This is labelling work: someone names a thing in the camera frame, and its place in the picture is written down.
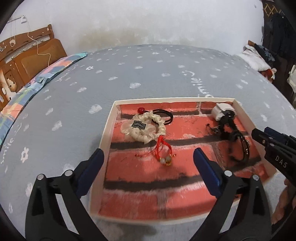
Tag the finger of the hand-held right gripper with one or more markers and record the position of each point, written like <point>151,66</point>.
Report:
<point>274,134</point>
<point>261,139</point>

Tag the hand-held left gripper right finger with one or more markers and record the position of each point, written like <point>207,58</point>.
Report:
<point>208,171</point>

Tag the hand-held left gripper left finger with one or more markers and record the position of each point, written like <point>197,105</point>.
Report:
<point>91,171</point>

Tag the brick pattern tray box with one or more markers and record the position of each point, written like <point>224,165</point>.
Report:
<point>138,185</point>

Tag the cream scrunchie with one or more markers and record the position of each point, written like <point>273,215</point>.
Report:
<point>138,133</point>

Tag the person's right hand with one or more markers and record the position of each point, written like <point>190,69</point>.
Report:
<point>283,204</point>

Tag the white hanging jacket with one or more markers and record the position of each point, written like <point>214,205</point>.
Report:
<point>292,77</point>

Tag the yellow cloth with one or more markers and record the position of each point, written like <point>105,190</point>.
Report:
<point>272,74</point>

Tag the dark wooden wardrobe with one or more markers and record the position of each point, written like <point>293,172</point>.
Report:
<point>284,69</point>

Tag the grey flower blanket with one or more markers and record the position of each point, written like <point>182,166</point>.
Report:
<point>69,104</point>

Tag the pile of dark clothes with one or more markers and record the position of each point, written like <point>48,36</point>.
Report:
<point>266,53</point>

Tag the dark hanging clothes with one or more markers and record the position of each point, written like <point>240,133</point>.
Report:
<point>283,34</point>

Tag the patchwork pillow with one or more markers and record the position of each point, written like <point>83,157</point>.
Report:
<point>34,83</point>

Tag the wooden headboard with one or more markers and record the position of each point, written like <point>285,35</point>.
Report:
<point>30,62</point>

